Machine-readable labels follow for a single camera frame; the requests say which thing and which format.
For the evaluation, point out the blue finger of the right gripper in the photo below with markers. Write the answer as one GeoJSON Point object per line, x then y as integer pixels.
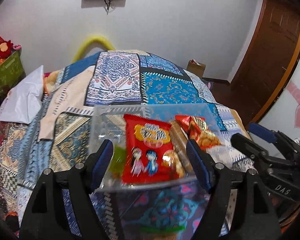
{"type": "Point", "coordinates": [262, 132]}

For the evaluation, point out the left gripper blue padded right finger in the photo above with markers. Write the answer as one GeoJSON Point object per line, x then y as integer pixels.
{"type": "Point", "coordinates": [254, 215]}

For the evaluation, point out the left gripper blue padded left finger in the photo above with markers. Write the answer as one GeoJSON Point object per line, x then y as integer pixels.
{"type": "Point", "coordinates": [45, 215]}

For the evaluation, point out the red peanut snack bag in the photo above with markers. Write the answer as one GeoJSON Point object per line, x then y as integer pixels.
{"type": "Point", "coordinates": [197, 129]}

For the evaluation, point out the green jelly cup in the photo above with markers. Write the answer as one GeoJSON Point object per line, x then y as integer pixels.
{"type": "Point", "coordinates": [117, 163]}

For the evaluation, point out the long biscuit stick pack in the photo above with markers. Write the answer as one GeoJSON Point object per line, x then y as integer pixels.
{"type": "Point", "coordinates": [179, 141]}

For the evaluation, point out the red cartoon snack bag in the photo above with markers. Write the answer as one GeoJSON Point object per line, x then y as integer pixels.
{"type": "Point", "coordinates": [150, 152]}

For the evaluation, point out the white sliding wardrobe door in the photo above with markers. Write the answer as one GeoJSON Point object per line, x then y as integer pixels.
{"type": "Point", "coordinates": [284, 115]}

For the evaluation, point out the wooden wardrobe with door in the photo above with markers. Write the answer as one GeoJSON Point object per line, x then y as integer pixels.
{"type": "Point", "coordinates": [268, 60]}

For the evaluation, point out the patchwork patterned bedspread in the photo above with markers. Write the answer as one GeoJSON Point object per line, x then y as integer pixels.
{"type": "Point", "coordinates": [85, 105]}

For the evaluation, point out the small cardboard box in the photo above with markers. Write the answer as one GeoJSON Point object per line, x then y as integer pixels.
{"type": "Point", "coordinates": [196, 68]}

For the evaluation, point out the white plastic bag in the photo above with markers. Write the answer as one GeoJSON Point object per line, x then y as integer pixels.
{"type": "Point", "coordinates": [24, 101]}

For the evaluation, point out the clear plastic storage bin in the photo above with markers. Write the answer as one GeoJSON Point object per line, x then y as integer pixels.
{"type": "Point", "coordinates": [108, 123]}

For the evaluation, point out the green storage box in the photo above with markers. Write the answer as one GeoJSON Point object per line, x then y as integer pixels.
{"type": "Point", "coordinates": [11, 73]}

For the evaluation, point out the yellow foam hoop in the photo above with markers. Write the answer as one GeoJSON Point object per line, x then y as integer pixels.
{"type": "Point", "coordinates": [93, 41]}

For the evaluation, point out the red plush toys pile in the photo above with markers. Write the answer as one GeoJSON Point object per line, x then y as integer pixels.
{"type": "Point", "coordinates": [1, 46]}

